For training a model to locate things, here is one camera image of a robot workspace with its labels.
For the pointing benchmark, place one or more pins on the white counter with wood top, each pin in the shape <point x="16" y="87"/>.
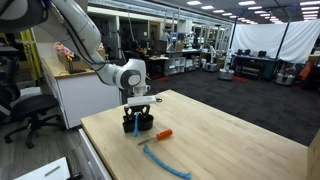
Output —
<point x="86" y="96"/>

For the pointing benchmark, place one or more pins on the black backdrop stand pole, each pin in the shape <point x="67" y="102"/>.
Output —
<point x="282" y="36"/>

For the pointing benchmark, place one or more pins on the wide grey mobile robot base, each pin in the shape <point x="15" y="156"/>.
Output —
<point x="226" y="74"/>

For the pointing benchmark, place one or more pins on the orange hanging cloth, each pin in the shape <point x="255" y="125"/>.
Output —
<point x="306" y="70"/>

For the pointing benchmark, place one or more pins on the yellow black striped post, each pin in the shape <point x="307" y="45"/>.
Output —
<point x="30" y="53"/>

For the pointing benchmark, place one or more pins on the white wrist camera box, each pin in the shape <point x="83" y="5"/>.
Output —
<point x="141" y="101"/>

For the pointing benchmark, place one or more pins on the dark desk with shelves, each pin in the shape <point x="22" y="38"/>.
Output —
<point x="250" y="66"/>

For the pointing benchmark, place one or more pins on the small grey mobile robot base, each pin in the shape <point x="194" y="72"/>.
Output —
<point x="284" y="79"/>

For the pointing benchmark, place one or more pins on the white backdrop curtain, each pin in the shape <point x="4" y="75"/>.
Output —
<point x="266" y="40"/>

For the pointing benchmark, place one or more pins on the black office chair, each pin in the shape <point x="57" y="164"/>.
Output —
<point x="30" y="106"/>

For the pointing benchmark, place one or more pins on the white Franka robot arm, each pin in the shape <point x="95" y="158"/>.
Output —
<point x="76" y="23"/>

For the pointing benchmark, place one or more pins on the pink flower bunch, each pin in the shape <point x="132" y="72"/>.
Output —
<point x="64" y="50"/>

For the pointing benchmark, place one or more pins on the black plastic container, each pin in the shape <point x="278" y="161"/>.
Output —
<point x="146" y="124"/>

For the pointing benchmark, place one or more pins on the large cardboard box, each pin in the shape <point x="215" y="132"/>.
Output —
<point x="314" y="156"/>

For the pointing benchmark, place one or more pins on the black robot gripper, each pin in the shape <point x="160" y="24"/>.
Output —
<point x="137" y="110"/>

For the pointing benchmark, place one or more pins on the white open shelf unit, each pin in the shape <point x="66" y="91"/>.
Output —
<point x="176" y="66"/>

